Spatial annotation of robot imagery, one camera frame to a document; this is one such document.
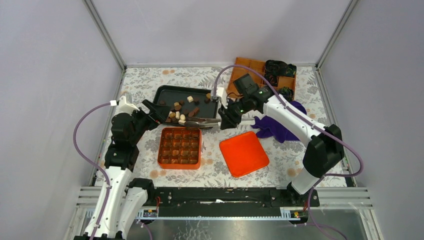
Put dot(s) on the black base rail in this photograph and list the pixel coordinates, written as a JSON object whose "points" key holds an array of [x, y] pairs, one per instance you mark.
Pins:
{"points": [[223, 202]]}

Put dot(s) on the black chocolate tray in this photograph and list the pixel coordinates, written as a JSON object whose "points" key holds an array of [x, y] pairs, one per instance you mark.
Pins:
{"points": [[168, 95]]}

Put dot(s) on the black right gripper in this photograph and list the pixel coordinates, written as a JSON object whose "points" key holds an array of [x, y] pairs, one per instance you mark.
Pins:
{"points": [[228, 119]]}

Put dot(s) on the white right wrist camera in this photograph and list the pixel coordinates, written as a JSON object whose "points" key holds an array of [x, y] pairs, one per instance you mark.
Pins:
{"points": [[221, 95]]}

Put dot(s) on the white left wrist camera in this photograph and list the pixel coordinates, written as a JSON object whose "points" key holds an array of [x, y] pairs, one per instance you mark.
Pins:
{"points": [[125, 104]]}

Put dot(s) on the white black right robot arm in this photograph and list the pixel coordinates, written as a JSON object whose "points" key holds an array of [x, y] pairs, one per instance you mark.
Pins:
{"points": [[323, 143]]}

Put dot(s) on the purple cloth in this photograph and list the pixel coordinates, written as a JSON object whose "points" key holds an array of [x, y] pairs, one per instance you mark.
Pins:
{"points": [[268, 127]]}

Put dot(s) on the orange compartment organizer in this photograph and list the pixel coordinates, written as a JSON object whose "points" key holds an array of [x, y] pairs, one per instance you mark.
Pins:
{"points": [[255, 68]]}

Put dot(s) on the orange box lid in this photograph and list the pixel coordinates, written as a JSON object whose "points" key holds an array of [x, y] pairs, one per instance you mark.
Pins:
{"points": [[243, 154]]}

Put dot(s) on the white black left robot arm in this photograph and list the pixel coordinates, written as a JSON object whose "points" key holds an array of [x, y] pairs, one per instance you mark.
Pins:
{"points": [[121, 198]]}

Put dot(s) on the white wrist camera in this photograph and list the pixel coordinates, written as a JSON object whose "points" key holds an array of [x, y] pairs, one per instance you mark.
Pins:
{"points": [[125, 104], [221, 95]]}

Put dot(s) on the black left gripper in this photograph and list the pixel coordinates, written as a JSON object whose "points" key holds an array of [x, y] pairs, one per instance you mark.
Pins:
{"points": [[159, 115]]}

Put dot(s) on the white chocolate cube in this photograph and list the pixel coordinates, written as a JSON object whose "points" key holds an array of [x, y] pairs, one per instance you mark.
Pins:
{"points": [[190, 98]]}

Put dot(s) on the metal tongs white handle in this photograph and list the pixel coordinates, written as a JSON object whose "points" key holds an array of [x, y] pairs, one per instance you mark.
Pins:
{"points": [[196, 122]]}

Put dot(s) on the orange chocolate box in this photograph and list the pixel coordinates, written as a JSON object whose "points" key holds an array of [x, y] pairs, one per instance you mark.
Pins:
{"points": [[180, 148]]}

